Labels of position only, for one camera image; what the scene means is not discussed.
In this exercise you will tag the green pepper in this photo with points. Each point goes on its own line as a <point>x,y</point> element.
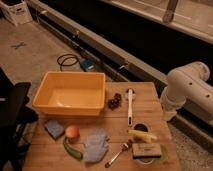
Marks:
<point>71,151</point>

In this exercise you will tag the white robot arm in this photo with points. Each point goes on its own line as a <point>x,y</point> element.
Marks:
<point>187,82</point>

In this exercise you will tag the dark grape bunch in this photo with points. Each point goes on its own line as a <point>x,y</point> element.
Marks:
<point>115,102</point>

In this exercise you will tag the blue box on floor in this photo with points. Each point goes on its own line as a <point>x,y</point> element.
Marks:
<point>87,65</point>

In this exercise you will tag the yellow plastic tub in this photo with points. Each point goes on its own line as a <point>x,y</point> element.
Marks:
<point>71,93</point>

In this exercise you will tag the dark round cup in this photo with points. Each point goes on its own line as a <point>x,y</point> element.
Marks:
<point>141,127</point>

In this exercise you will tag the peach fruit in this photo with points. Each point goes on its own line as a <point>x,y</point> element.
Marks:
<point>72,132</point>

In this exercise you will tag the light blue cloth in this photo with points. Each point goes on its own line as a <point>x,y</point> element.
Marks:
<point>96,146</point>

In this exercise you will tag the metal spoon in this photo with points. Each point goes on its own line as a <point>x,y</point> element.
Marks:
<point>125,147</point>

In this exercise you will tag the blue sponge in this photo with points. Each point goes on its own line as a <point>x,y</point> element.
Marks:
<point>54,129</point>

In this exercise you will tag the white bowl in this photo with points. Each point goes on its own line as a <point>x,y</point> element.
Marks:
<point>145,161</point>

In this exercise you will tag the green cloth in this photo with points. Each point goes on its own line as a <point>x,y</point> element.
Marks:
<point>164,156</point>

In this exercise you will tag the black chair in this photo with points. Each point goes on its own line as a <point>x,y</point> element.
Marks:
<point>14,115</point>

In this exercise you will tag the white cardboard box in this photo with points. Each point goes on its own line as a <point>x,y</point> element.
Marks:
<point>17,14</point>

